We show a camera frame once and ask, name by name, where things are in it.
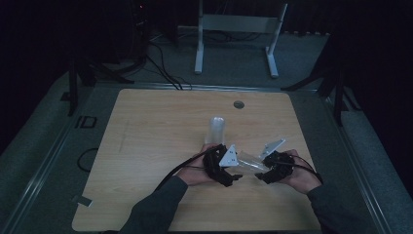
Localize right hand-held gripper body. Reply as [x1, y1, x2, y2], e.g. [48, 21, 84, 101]
[258, 137, 296, 185]

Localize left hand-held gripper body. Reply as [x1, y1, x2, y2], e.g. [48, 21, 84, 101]
[203, 143, 241, 188]

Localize clear plastic cup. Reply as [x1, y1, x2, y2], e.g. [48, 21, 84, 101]
[238, 150, 271, 176]

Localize person's left hand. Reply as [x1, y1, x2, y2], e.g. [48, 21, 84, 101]
[175, 142, 222, 187]

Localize person's right hand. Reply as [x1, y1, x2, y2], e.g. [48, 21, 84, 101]
[282, 148, 323, 195]

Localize black metal stand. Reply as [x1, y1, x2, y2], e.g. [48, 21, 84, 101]
[280, 48, 346, 128]
[66, 53, 135, 117]

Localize white metal stand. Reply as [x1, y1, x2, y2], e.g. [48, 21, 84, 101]
[194, 0, 289, 79]

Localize right hand-held gripper black cable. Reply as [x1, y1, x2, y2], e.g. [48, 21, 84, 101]
[276, 153, 324, 185]

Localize hand-held gripper black cable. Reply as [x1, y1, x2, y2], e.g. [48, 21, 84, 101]
[276, 153, 324, 185]
[155, 144, 225, 192]

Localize left hand-held gripper black cable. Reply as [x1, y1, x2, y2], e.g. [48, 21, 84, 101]
[155, 144, 225, 192]

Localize black floor cables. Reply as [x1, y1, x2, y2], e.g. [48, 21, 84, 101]
[145, 40, 193, 91]

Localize black looped cable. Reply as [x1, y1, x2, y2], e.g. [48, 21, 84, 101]
[76, 147, 99, 174]

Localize black floor bracket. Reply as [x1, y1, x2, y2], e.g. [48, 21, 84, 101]
[74, 115, 98, 130]

